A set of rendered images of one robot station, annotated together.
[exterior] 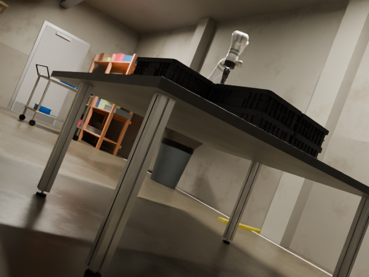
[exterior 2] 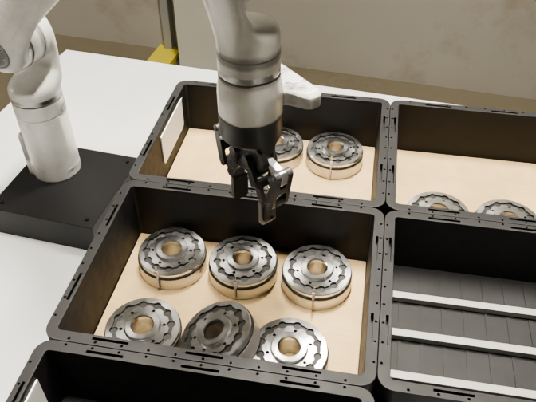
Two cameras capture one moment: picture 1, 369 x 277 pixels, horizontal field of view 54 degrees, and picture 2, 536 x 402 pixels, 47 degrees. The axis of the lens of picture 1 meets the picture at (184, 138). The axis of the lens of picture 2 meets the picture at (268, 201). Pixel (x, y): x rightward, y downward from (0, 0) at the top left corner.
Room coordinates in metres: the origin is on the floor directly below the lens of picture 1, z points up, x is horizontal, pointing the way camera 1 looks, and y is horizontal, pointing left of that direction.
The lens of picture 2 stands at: (1.81, 0.30, 1.54)
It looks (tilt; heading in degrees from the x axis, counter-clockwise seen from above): 42 degrees down; 318
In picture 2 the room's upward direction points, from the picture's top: straight up
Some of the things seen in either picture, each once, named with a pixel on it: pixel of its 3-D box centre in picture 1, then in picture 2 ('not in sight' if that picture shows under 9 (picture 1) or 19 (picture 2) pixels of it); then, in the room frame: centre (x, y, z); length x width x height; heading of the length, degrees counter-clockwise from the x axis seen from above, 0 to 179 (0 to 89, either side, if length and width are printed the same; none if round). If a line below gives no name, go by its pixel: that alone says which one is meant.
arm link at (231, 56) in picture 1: (234, 59); (262, 80); (2.27, -0.11, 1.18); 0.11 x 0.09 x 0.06; 84
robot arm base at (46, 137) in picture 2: not in sight; (48, 133); (2.81, -0.03, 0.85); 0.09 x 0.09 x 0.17; 32
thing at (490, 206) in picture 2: not in sight; (508, 221); (2.08, -0.47, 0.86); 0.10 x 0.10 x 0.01
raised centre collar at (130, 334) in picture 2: not in sight; (142, 325); (2.30, 0.09, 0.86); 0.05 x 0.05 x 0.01
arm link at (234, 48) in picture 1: (236, 43); (240, 5); (2.27, -0.08, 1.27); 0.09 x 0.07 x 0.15; 87
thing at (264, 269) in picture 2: not in sight; (242, 260); (2.30, -0.09, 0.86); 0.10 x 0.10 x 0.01
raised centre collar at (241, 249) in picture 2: not in sight; (242, 258); (2.30, -0.09, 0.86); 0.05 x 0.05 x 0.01
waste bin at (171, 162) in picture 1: (170, 162); not in sight; (5.47, 0.05, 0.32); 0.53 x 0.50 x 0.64; 33
